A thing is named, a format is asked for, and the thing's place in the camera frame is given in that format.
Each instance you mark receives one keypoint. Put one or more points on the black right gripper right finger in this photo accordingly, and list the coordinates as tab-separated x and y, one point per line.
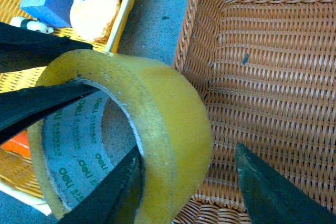
270	198

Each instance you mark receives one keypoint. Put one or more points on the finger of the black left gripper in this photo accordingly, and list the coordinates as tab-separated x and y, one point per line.
25	49
22	108

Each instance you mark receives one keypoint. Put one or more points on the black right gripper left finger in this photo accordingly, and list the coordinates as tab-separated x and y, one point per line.
117	198

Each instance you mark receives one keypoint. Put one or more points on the yellow packing tape roll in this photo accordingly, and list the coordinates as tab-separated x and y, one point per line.
141	102

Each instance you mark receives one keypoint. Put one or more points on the yellow woven basket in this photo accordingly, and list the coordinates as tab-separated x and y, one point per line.
17	177

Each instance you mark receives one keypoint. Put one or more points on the brown wicker basket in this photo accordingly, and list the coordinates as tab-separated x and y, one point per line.
265	70

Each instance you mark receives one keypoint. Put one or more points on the toy panda figurine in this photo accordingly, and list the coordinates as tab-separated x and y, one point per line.
31	24

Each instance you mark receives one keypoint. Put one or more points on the orange toy carrot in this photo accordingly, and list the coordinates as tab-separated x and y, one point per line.
18	144

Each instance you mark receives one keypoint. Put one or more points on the purple foam block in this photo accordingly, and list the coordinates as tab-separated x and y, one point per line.
55	13

